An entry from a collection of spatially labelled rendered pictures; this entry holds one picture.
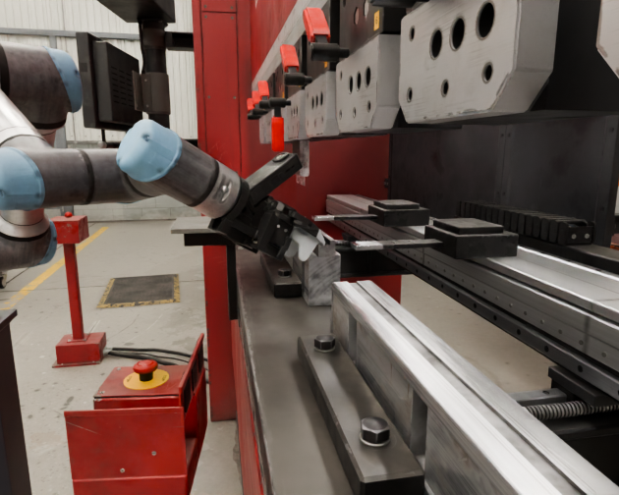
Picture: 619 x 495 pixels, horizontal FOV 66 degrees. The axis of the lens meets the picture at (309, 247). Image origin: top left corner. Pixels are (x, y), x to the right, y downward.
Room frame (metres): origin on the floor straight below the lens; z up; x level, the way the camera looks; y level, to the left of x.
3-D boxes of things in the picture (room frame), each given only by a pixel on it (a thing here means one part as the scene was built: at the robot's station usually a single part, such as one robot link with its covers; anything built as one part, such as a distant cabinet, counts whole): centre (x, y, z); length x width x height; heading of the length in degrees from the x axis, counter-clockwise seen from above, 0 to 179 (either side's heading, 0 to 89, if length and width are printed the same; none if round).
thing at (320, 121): (0.71, -0.05, 1.26); 0.15 x 0.09 x 0.17; 11
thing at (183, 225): (1.06, 0.17, 1.00); 0.26 x 0.18 x 0.01; 101
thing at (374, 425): (0.38, -0.06, 0.91); 0.03 x 0.03 x 0.02
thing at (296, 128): (0.91, -0.01, 1.26); 0.15 x 0.09 x 0.17; 11
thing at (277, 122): (0.92, 0.05, 1.20); 0.04 x 0.02 x 0.10; 101
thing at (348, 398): (0.48, -0.04, 0.89); 0.30 x 0.05 x 0.03; 11
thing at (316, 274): (1.03, 0.01, 0.92); 0.39 x 0.06 x 0.10; 11
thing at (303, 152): (1.08, 0.02, 1.13); 0.10 x 0.02 x 0.10; 11
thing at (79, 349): (2.52, 1.29, 0.41); 0.25 x 0.20 x 0.83; 101
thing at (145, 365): (0.74, 0.27, 0.79); 0.04 x 0.04 x 0.04
